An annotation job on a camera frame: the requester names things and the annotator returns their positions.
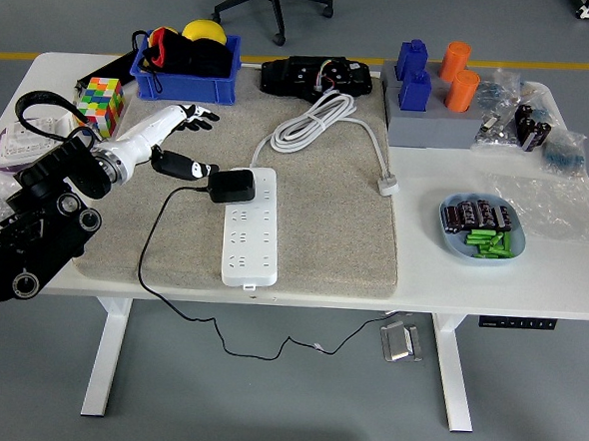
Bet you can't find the yellow ball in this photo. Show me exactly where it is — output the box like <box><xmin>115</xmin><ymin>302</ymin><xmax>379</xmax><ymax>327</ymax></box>
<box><xmin>181</xmin><ymin>18</ymin><xmax>229</xmax><ymax>46</ymax></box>

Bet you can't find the light blue tray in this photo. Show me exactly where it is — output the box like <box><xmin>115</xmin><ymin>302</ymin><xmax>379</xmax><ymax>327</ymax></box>
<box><xmin>435</xmin><ymin>191</ymin><xmax>529</xmax><ymax>269</ymax></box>

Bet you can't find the empty clear plastic bag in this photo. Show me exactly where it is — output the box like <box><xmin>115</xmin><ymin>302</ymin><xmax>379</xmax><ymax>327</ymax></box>
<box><xmin>477</xmin><ymin>169</ymin><xmax>589</xmax><ymax>244</ymax></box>

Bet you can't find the multicoloured puzzle cube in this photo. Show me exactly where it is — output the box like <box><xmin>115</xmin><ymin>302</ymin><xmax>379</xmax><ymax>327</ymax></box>
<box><xmin>74</xmin><ymin>74</ymin><xmax>127</xmax><ymax>140</ymax></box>

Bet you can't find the grey block holder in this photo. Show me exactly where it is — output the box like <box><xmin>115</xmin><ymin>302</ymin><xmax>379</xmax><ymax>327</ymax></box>
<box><xmin>376</xmin><ymin>58</ymin><xmax>490</xmax><ymax>153</ymax></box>

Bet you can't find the orange cylinder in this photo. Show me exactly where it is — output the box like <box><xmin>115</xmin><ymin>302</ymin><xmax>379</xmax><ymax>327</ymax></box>
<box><xmin>437</xmin><ymin>41</ymin><xmax>474</xmax><ymax>83</ymax></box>
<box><xmin>443</xmin><ymin>68</ymin><xmax>481</xmax><ymax>114</ymax></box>

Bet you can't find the black pouch with red trim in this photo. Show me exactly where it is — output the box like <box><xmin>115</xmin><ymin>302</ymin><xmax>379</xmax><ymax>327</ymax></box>
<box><xmin>129</xmin><ymin>24</ymin><xmax>236</xmax><ymax>98</ymax></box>

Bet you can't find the white coiled power cable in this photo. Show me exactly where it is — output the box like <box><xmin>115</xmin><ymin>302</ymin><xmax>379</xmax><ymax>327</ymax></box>
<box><xmin>249</xmin><ymin>87</ymin><xmax>406</xmax><ymax>198</ymax></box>

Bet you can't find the black desk control panel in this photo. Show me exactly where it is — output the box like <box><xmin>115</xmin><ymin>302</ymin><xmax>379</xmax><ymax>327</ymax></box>
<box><xmin>477</xmin><ymin>313</ymin><xmax>558</xmax><ymax>332</ymax></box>

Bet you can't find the white switch panel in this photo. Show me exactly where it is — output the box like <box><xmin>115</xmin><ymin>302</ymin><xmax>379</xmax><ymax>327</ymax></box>
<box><xmin>39</xmin><ymin>112</ymin><xmax>78</xmax><ymax>141</ymax></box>

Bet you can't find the bag of black capacitors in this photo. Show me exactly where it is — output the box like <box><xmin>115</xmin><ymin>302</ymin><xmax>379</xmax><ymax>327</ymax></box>
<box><xmin>511</xmin><ymin>102</ymin><xmax>556</xmax><ymax>156</ymax></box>

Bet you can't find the white table leg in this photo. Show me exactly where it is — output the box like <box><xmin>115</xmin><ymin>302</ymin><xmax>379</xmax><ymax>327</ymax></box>
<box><xmin>80</xmin><ymin>295</ymin><xmax>134</xmax><ymax>419</ymax></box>
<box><xmin>423</xmin><ymin>312</ymin><xmax>481</xmax><ymax>435</ymax></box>

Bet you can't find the clear bag of metal parts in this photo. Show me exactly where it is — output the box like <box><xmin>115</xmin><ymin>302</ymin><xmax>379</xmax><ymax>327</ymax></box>
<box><xmin>471</xmin><ymin>106</ymin><xmax>522</xmax><ymax>155</ymax></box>

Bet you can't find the black power adapter with cord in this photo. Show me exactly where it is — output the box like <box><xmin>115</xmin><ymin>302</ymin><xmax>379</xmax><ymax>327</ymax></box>
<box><xmin>133</xmin><ymin>164</ymin><xmax>408</xmax><ymax>368</ymax></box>

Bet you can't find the grey-brown mat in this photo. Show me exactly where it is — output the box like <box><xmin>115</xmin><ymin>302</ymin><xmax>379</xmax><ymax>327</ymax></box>
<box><xmin>70</xmin><ymin>60</ymin><xmax>412</xmax><ymax>301</ymax></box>

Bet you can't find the clear bag of blue parts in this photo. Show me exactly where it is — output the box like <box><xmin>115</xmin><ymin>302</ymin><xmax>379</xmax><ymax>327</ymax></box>
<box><xmin>473</xmin><ymin>66</ymin><xmax>528</xmax><ymax>114</ymax></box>

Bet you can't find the black electronic device with wires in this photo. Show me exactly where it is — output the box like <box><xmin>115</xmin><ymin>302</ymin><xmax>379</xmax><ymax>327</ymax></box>
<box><xmin>259</xmin><ymin>52</ymin><xmax>375</xmax><ymax>106</ymax></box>

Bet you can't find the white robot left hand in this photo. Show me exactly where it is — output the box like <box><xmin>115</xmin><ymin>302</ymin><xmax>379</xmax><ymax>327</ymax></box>
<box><xmin>96</xmin><ymin>98</ymin><xmax>226</xmax><ymax>183</ymax></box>

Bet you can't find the white wall socket panel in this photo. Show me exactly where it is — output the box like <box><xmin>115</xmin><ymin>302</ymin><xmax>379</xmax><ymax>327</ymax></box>
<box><xmin>0</xmin><ymin>117</ymin><xmax>62</xmax><ymax>172</ymax></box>

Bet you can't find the flat black box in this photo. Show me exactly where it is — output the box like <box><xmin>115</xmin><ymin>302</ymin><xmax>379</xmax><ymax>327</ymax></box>
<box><xmin>73</xmin><ymin>49</ymin><xmax>136</xmax><ymax>97</ymax></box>

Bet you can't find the blue plastic bin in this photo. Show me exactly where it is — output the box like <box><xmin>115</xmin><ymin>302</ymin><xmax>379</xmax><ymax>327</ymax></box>
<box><xmin>127</xmin><ymin>29</ymin><xmax>244</xmax><ymax>107</ymax></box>

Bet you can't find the clear bag of blue components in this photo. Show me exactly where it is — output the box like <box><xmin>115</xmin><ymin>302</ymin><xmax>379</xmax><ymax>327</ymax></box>
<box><xmin>539</xmin><ymin>129</ymin><xmax>589</xmax><ymax>179</ymax></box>

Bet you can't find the white power strip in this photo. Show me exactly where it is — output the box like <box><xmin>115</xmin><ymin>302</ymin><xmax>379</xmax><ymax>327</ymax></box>
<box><xmin>220</xmin><ymin>165</ymin><xmax>285</xmax><ymax>293</ymax></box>

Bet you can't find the blue bottle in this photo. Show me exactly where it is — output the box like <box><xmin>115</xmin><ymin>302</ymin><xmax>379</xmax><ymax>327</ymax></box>
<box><xmin>393</xmin><ymin>38</ymin><xmax>429</xmax><ymax>84</ymax></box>
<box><xmin>397</xmin><ymin>69</ymin><xmax>433</xmax><ymax>114</ymax></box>

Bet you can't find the metal floor socket box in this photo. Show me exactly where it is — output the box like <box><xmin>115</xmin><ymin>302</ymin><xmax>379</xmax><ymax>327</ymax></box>
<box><xmin>378</xmin><ymin>319</ymin><xmax>425</xmax><ymax>364</ymax></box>

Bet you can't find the black office chair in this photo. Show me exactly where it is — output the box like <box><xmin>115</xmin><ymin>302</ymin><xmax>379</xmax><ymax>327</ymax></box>
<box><xmin>210</xmin><ymin>0</ymin><xmax>335</xmax><ymax>50</ymax></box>

